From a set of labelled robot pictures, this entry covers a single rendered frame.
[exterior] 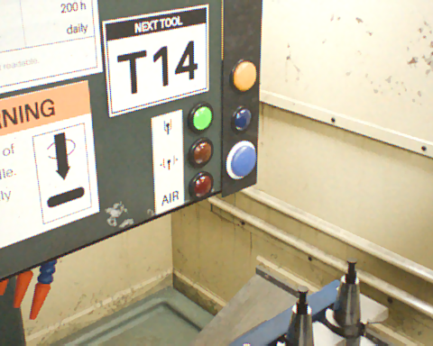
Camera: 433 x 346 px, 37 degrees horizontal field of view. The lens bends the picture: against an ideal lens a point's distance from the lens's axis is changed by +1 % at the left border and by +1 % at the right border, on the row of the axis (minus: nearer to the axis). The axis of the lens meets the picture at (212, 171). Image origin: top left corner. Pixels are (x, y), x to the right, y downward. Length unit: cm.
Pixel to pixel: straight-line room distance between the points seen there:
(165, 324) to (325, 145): 86
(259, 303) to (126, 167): 126
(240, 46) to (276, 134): 104
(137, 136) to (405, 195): 95
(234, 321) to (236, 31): 125
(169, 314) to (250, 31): 161
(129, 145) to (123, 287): 155
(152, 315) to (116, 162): 161
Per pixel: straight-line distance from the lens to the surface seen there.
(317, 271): 164
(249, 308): 174
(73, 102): 47
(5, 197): 46
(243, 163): 58
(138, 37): 49
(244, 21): 55
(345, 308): 102
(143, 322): 207
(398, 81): 133
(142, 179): 52
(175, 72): 51
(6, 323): 140
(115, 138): 50
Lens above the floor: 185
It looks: 25 degrees down
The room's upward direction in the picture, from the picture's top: straight up
